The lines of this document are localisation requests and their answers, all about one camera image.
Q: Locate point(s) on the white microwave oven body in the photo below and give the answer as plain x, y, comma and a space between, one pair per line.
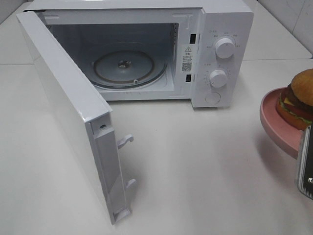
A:
184, 30

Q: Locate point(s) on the burger with lettuce and cheese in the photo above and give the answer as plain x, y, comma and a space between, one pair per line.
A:
295, 102

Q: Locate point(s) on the round white door button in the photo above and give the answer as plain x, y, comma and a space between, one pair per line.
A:
213, 98

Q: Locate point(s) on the white timer knob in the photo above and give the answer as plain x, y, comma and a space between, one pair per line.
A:
218, 78

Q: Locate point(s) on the upper white power knob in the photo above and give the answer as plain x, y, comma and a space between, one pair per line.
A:
224, 47

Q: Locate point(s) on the glass microwave turntable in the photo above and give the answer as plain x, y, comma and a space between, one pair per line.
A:
127, 65

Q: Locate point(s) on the pink round plate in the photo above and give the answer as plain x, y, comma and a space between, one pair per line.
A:
285, 136

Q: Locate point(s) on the white microwave door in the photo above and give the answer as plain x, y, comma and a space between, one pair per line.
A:
83, 115

